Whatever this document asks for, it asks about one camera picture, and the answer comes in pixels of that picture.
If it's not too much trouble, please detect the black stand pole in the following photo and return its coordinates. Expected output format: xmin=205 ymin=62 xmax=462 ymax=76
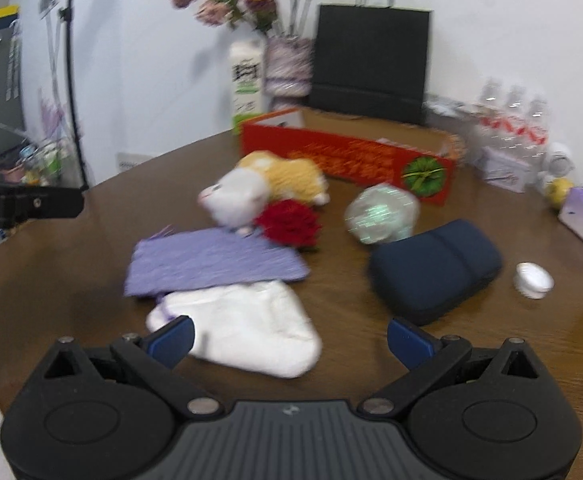
xmin=58 ymin=0 xmax=90 ymax=191

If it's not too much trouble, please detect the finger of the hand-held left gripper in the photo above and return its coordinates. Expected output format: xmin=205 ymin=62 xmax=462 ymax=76
xmin=0 ymin=186 xmax=85 ymax=223

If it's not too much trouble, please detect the purple white vase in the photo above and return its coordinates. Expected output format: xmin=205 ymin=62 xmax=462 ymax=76
xmin=265 ymin=36 xmax=315 ymax=97

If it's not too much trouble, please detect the small printed tin box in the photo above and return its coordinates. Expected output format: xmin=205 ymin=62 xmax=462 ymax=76
xmin=481 ymin=146 xmax=528 ymax=193

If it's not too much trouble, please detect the black paper bag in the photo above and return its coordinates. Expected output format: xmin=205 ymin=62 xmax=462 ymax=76
xmin=309 ymin=0 xmax=433 ymax=126

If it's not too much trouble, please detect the navy blue case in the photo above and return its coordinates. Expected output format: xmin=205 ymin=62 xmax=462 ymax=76
xmin=369 ymin=219 xmax=503 ymax=327

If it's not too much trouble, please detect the purple cloth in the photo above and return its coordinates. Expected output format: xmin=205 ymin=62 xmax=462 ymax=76
xmin=124 ymin=225 xmax=309 ymax=298

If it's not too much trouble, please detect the orange white plush toy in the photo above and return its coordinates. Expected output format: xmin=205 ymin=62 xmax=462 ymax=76
xmin=198 ymin=151 xmax=331 ymax=237

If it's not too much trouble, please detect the pile of small items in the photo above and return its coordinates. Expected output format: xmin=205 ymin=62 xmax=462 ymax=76
xmin=1 ymin=140 xmax=67 ymax=186

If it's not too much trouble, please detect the iridescent plastic bag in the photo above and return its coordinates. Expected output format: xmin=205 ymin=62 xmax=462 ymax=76
xmin=344 ymin=183 xmax=421 ymax=246

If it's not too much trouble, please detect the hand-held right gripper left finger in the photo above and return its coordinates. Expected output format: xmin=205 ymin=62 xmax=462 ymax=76
xmin=44 ymin=316 xmax=222 ymax=418

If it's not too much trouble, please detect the white wall socket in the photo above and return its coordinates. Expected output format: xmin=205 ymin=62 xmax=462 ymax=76
xmin=116 ymin=152 xmax=152 ymax=171

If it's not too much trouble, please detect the white sock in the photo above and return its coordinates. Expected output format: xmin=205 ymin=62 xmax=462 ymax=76
xmin=146 ymin=280 xmax=322 ymax=379

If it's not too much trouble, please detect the green yellow apple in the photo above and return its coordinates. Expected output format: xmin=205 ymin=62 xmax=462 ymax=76
xmin=545 ymin=177 xmax=575 ymax=209

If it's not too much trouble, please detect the small white fan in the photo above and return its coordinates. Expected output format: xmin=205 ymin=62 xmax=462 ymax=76
xmin=541 ymin=142 xmax=575 ymax=191

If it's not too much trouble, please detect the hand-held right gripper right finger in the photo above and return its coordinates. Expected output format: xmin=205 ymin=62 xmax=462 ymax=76
xmin=359 ymin=317 xmax=542 ymax=418

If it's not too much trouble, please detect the red rose flower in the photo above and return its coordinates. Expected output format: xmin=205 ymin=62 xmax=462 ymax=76
xmin=255 ymin=199 xmax=322 ymax=253

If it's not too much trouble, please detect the red cardboard box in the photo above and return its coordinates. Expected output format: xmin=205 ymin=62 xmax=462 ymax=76
xmin=240 ymin=107 xmax=465 ymax=208

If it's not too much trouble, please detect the white green milk carton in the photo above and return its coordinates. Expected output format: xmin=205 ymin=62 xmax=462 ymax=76
xmin=228 ymin=40 xmax=266 ymax=135

